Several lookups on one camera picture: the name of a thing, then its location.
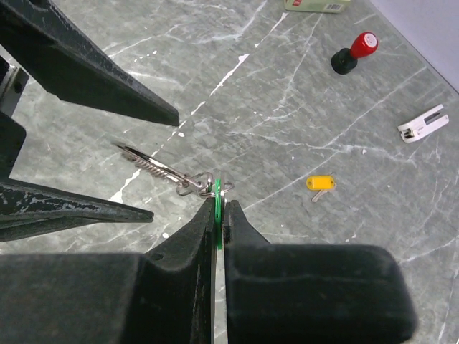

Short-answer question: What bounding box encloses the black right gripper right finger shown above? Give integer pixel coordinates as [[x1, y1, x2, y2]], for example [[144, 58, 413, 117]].
[[223, 201, 418, 343]]

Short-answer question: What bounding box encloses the white cardboard box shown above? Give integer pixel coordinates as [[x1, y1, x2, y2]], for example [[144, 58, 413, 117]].
[[283, 0, 351, 14]]

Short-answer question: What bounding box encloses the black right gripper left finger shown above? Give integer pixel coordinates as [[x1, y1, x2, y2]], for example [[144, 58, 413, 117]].
[[1, 200, 215, 343]]

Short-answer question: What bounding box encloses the large silver key ring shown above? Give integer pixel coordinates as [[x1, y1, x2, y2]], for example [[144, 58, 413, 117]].
[[115, 142, 235, 199]]

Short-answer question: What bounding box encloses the white stapler remover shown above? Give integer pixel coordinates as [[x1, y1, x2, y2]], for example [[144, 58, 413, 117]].
[[397, 104, 449, 143]]

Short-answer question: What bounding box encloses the green key tag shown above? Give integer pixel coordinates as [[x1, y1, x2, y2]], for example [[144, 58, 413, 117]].
[[214, 178, 223, 250]]

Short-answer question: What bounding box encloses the red and black stamp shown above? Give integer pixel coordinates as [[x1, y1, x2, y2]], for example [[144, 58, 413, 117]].
[[331, 32, 379, 75]]

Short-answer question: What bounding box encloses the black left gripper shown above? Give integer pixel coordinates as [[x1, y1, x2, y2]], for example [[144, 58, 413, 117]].
[[0, 1, 179, 241]]

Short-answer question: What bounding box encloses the yellow key tag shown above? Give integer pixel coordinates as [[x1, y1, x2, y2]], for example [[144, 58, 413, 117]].
[[306, 176, 336, 191]]

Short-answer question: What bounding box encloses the silver key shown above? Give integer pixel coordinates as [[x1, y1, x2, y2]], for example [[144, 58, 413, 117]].
[[311, 189, 330, 203]]

